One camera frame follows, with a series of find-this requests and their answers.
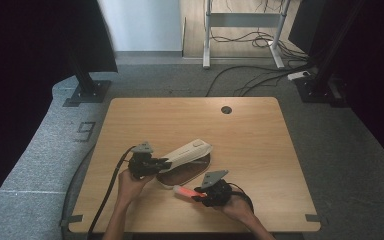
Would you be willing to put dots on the grey tape piece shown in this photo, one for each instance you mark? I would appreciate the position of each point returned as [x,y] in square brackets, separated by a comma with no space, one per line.
[71,220]
[315,218]

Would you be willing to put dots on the black metal stand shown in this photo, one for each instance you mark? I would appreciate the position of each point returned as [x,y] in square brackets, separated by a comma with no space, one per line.
[318,88]
[88,91]

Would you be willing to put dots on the person's left hand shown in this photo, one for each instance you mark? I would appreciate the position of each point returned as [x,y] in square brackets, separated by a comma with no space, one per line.
[128,188]

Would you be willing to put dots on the white power strip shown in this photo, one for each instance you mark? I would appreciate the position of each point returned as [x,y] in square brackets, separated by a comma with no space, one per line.
[298,75]

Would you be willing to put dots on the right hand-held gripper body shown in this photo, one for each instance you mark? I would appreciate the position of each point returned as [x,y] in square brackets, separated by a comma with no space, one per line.
[218,193]

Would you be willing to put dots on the white metal desk frame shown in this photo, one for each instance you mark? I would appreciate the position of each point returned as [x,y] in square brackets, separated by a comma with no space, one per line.
[243,20]

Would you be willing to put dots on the person's right hand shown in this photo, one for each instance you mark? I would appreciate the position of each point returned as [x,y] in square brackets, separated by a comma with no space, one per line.
[240,208]

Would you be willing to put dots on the orange-red marker pen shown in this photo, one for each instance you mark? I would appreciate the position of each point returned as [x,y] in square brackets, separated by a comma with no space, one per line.
[188,191]

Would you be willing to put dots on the dark curtain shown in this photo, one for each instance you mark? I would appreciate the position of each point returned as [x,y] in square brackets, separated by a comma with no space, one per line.
[20,66]
[380,66]

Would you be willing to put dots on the black panel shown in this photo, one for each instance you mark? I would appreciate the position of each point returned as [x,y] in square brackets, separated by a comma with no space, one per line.
[303,23]

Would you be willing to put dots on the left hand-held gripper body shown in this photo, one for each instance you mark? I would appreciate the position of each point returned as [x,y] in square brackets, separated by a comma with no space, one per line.
[141,165]

